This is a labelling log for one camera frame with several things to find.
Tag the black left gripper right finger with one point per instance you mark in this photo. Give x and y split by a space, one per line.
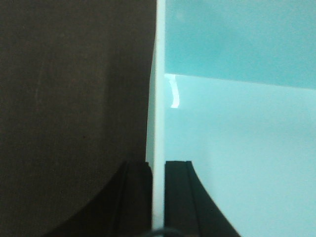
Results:
188 207

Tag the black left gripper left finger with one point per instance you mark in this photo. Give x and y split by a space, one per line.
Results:
123 208

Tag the light blue plastic bin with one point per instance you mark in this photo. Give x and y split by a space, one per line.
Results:
233 90

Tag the black conveyor belt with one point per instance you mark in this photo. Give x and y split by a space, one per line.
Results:
74 81

